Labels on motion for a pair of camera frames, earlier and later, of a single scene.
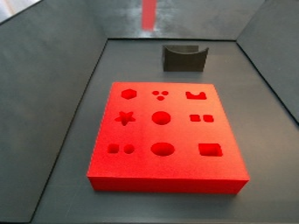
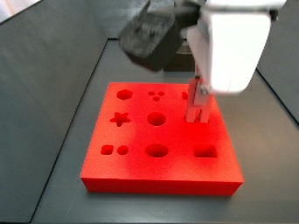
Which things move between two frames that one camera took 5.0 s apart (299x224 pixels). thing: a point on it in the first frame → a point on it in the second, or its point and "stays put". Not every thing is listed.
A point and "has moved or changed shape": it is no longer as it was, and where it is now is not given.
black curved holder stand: (183, 58) stays put
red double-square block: (148, 6) has moved or changed shape
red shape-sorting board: (165, 142) stays put
